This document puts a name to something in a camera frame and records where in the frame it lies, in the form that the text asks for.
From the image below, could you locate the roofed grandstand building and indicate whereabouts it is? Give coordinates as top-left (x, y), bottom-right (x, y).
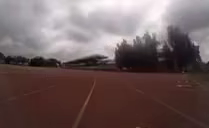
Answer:
top-left (62, 54), bottom-right (118, 71)

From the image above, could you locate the group of tall dark trees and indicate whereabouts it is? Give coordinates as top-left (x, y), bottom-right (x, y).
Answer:
top-left (114, 25), bottom-right (203, 73)

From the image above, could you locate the red running track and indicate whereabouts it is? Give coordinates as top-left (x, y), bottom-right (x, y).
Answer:
top-left (0, 68), bottom-right (209, 128)

